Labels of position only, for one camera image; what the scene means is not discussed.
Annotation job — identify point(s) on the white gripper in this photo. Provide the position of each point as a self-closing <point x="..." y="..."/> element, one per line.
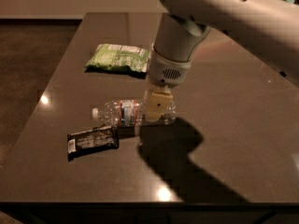
<point x="167" y="71"/>

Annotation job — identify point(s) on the clear plastic water bottle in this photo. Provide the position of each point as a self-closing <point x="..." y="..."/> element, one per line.
<point x="131" y="113"/>

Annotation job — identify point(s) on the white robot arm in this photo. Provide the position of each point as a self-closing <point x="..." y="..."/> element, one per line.
<point x="268" y="29"/>

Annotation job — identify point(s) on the black rxbar chocolate wrapper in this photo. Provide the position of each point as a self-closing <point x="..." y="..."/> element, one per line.
<point x="99" y="137"/>

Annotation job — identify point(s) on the green chip bag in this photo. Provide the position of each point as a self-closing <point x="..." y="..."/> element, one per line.
<point x="119" y="58"/>

